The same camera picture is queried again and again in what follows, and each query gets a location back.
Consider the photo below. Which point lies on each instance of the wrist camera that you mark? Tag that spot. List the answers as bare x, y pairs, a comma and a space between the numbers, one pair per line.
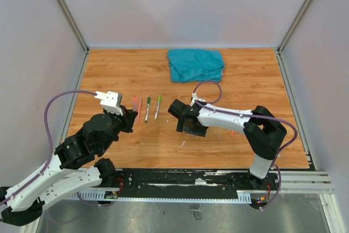
195, 98
110, 101

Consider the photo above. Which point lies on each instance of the grey slotted cable duct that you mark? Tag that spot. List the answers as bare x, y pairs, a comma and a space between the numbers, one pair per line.
107, 195

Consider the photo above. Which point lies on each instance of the pink marker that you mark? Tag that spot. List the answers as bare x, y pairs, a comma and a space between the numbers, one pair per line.
134, 103

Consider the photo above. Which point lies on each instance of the black tipped white pen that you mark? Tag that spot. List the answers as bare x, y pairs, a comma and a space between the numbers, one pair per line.
147, 109

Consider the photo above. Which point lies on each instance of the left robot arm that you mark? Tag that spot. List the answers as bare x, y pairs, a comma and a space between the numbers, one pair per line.
77, 164

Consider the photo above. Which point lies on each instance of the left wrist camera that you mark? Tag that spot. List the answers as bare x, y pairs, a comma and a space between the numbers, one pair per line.
110, 101

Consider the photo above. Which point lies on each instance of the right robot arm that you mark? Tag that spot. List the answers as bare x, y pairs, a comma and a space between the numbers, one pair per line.
263, 131

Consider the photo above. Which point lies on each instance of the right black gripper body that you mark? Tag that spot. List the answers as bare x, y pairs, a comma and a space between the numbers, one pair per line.
196, 130

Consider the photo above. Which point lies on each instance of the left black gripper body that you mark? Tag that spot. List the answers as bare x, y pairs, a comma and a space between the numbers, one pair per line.
125, 125

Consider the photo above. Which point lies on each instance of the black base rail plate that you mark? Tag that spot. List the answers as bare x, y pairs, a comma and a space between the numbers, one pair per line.
192, 183

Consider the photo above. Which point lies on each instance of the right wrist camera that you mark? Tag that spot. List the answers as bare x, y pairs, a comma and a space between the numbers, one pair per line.
195, 98

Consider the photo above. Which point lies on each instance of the white pen yellow-green tip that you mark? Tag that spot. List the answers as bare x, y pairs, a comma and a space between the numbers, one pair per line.
157, 107

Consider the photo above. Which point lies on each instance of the teal folded cloth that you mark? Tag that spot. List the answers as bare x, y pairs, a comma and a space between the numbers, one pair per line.
191, 65

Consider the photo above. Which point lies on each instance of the pink pen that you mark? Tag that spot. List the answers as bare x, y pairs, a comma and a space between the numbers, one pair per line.
139, 111

